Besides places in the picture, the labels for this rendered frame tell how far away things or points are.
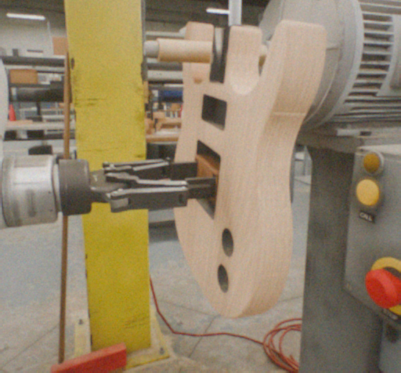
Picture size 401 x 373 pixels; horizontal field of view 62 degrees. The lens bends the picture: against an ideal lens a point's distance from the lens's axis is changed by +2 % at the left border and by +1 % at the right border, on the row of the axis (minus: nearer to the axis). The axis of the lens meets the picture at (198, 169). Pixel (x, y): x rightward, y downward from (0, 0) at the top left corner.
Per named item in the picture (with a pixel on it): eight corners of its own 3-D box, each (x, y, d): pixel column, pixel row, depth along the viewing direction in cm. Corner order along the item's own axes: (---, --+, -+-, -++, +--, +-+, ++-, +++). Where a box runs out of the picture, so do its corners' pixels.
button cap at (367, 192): (363, 200, 42) (366, 176, 41) (384, 207, 39) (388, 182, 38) (355, 200, 41) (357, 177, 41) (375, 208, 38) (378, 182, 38)
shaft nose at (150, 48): (154, 47, 51) (157, 38, 49) (157, 61, 51) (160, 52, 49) (141, 46, 51) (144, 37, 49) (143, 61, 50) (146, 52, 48)
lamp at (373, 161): (361, 172, 41) (364, 148, 40) (383, 178, 38) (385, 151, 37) (357, 173, 40) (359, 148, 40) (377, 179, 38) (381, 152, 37)
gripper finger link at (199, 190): (174, 185, 46) (179, 193, 43) (208, 182, 47) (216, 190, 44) (173, 195, 46) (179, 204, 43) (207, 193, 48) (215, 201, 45)
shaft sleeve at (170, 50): (256, 52, 58) (265, 41, 55) (259, 69, 57) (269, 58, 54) (153, 46, 52) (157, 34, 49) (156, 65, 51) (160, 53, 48)
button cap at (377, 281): (384, 290, 40) (388, 258, 39) (417, 309, 36) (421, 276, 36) (359, 296, 39) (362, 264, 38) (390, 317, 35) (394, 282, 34)
